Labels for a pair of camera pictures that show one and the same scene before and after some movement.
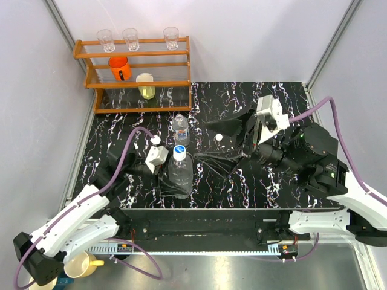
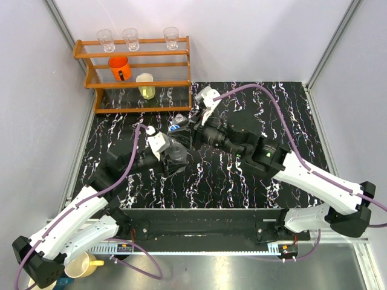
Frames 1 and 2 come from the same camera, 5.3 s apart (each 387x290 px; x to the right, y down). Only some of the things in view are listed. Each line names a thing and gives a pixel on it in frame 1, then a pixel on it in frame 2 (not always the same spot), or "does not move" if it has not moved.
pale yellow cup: [147, 92] does not move
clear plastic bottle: [180, 173] → [176, 156]
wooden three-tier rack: [152, 79] does not move
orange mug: [121, 67] does not move
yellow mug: [83, 264] does not move
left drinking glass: [106, 38] does not move
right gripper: [221, 161] → [184, 136]
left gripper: [168, 186] → [170, 167]
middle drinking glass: [130, 35] does not move
